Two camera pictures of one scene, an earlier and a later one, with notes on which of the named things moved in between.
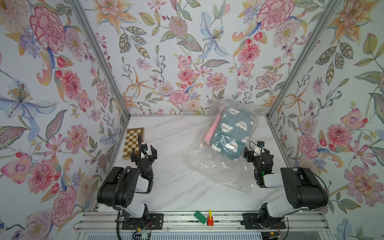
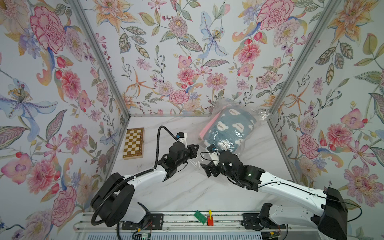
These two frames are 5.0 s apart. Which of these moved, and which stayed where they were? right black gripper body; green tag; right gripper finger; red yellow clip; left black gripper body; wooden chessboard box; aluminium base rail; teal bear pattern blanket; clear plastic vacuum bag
Moved: clear plastic vacuum bag; right black gripper body; right gripper finger; left black gripper body
Stayed: green tag; aluminium base rail; wooden chessboard box; red yellow clip; teal bear pattern blanket
